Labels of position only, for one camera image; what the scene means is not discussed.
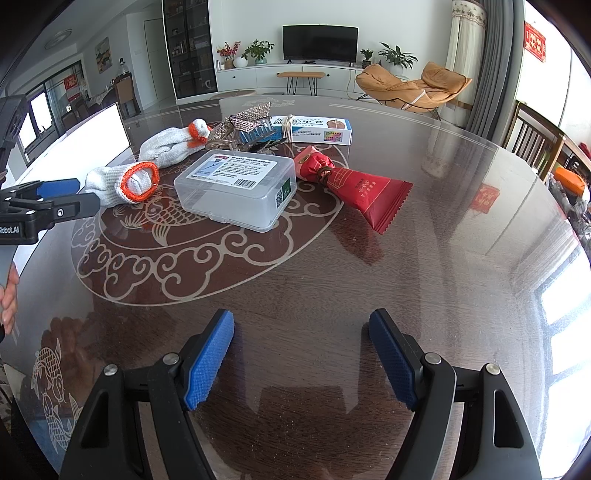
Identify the white glove orange cuff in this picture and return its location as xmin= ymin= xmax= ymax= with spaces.
xmin=138 ymin=118 xmax=212 ymax=169
xmin=83 ymin=162 xmax=160 ymax=208

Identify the clear plastic storage box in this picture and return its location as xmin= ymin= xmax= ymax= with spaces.
xmin=174 ymin=150 xmax=297 ymax=233

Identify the rhinestone bow hair clip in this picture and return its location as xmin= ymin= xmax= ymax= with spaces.
xmin=205 ymin=102 xmax=274 ymax=151

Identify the blue white cardboard box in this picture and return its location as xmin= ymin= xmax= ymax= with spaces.
xmin=269 ymin=115 xmax=353 ymax=146

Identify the red snack packet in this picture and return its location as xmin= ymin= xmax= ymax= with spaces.
xmin=294 ymin=146 xmax=413 ymax=234

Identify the person's left hand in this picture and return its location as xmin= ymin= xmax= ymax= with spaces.
xmin=1 ymin=263 xmax=20 ymax=335

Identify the white storage bin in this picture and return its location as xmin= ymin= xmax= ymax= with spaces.
xmin=1 ymin=105 xmax=134 ymax=284

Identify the dark glass cabinet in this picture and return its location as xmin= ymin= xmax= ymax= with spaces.
xmin=161 ymin=0 xmax=217 ymax=99

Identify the red flower vase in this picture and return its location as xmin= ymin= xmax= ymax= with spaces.
xmin=216 ymin=41 xmax=240 ymax=70

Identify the potted green plant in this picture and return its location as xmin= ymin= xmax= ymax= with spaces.
xmin=242 ymin=39 xmax=276 ymax=65

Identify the wooden bench stool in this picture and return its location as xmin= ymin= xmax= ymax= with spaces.
xmin=276 ymin=71 xmax=327 ymax=96

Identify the orange object on sideboard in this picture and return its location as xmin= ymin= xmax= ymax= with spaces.
xmin=553 ymin=166 xmax=587 ymax=197

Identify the black television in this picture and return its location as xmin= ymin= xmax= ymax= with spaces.
xmin=281 ymin=24 xmax=359 ymax=63

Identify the white tv cabinet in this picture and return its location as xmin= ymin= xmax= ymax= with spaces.
xmin=216 ymin=64 xmax=363 ymax=99

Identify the wooden dining chair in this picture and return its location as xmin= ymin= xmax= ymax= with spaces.
xmin=502 ymin=101 xmax=565 ymax=182

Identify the grey curtain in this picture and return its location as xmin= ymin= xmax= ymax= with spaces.
xmin=466 ymin=0 xmax=525 ymax=145

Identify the orange lounge chair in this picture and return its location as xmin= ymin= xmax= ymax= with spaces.
xmin=356 ymin=62 xmax=472 ymax=113

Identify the potted plant right of television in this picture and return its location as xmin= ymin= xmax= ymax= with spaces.
xmin=379 ymin=42 xmax=418 ymax=77

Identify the red wall sign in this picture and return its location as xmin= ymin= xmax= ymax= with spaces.
xmin=524 ymin=22 xmax=546 ymax=63

